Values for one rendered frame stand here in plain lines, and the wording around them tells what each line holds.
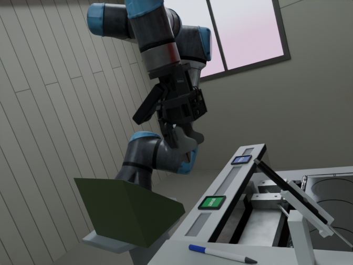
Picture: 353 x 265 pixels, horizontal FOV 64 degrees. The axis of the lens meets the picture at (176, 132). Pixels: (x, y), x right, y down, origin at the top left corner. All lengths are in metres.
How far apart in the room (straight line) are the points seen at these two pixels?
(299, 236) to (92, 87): 2.93
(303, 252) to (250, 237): 0.27
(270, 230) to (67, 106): 2.56
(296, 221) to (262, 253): 0.12
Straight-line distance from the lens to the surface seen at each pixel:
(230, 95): 3.14
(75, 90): 3.11
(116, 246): 1.02
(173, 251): 0.61
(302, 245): 0.48
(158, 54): 0.57
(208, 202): 0.74
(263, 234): 0.74
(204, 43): 1.02
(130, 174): 1.02
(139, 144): 1.05
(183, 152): 0.62
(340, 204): 0.77
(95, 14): 0.74
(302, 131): 2.99
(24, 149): 2.82
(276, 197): 0.81
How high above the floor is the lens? 1.30
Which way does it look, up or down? 12 degrees down
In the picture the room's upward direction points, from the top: 18 degrees counter-clockwise
